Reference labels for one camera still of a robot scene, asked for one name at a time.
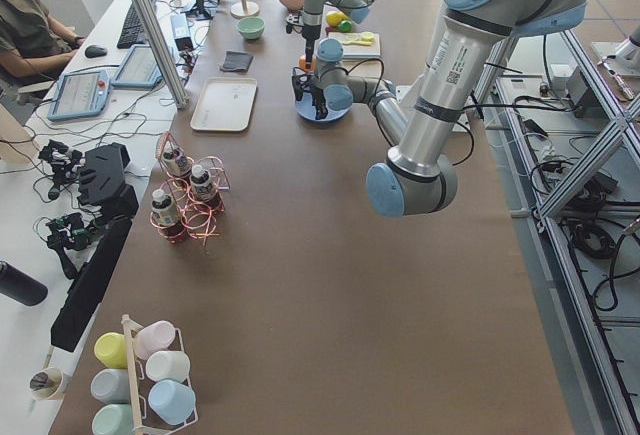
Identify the wooden cutting board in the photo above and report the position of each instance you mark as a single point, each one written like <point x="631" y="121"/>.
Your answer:
<point x="363" y="61"/>

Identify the black keyboard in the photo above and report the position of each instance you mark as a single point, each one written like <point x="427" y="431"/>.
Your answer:
<point x="132" y="31"/>

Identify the grey cup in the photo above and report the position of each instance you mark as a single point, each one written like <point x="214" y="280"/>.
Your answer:
<point x="111" y="386"/>

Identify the green bowl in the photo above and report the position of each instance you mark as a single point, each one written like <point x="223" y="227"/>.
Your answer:
<point x="251" y="28"/>

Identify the seated person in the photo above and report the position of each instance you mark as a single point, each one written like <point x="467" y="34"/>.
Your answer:
<point x="35" y="46"/>

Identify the pink cup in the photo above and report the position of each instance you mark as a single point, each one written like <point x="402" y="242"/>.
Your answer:
<point x="153" y="338"/>

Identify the mint green cup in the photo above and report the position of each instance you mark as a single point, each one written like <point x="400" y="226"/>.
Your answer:
<point x="113" y="419"/>

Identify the blue cup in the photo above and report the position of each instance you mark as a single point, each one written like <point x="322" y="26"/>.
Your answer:
<point x="172" y="401"/>

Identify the cream rabbit tray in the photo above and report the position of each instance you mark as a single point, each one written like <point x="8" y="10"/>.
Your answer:
<point x="224" y="105"/>

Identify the tea bottle rear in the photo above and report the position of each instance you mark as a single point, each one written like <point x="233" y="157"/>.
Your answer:
<point x="176" y="162"/>

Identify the blue plate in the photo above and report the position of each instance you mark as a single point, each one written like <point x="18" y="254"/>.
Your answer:
<point x="309" y="112"/>

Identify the yellow plastic knife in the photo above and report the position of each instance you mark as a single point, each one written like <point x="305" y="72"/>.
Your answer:
<point x="355" y="38"/>

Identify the blue teach pendant near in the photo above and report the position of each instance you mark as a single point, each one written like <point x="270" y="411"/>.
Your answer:
<point x="80" y="95"/>

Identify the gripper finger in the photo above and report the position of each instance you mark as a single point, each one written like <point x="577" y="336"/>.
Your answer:
<point x="321" y="111"/>
<point x="309" y="51"/>

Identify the tea bottle middle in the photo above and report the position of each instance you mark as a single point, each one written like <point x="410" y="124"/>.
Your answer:
<point x="204" y="188"/>

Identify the white cup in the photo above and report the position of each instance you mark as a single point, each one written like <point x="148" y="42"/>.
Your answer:
<point x="171" y="365"/>

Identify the blue teach pendant far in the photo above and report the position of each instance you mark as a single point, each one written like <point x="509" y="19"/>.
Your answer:
<point x="138" y="71"/>

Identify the orange fruit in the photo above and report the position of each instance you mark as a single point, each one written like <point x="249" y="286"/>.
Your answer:
<point x="303" y="61"/>

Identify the blue teach pendant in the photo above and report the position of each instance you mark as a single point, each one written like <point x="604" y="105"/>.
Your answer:
<point x="138" y="71"/>
<point x="80" y="95"/>

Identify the black computer mouse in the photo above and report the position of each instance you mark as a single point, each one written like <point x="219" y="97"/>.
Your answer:
<point x="94" y="51"/>

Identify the paper cup with utensils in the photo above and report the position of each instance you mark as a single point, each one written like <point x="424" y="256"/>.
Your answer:
<point x="49" y="384"/>

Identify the tea bottle front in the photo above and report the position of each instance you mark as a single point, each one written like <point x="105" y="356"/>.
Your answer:
<point x="166" y="216"/>

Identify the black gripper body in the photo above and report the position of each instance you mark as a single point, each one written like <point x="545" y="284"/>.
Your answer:
<point x="318" y="95"/>
<point x="310" y="36"/>

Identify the grey folded cloth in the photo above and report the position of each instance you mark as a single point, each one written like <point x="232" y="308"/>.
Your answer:
<point x="236" y="61"/>

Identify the tea bottle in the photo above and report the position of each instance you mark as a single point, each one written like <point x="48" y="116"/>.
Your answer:
<point x="176" y="162"/>
<point x="204" y="188"/>
<point x="166" y="216"/>

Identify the copper wire bottle rack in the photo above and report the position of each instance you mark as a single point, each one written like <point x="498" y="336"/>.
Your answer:
<point x="199" y="220"/>

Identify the black water bottle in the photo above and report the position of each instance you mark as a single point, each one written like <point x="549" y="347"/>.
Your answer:
<point x="20" y="287"/>

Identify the wooden cup tree stand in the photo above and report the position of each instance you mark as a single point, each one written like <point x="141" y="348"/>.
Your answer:
<point x="244" y="9"/>

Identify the yellow cup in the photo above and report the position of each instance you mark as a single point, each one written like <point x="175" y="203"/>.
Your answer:
<point x="110" y="350"/>

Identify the yellow lemon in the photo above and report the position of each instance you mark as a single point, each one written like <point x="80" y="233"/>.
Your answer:
<point x="334" y="18"/>

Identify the green lime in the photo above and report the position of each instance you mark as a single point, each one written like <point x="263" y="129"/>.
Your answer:
<point x="345" y="26"/>

